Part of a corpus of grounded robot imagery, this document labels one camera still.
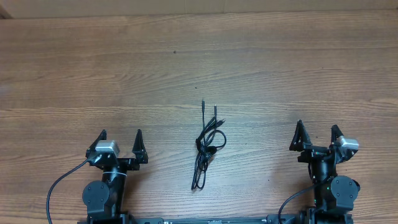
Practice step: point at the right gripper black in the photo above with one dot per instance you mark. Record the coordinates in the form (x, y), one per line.
(313, 151)

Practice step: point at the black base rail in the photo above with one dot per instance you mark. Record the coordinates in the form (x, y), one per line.
(269, 219)

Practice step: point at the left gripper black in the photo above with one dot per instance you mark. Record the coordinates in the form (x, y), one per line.
(140, 154)

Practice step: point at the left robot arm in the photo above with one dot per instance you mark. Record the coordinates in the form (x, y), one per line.
(104, 198)

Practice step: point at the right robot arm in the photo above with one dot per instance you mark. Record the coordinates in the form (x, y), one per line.
(334, 194)

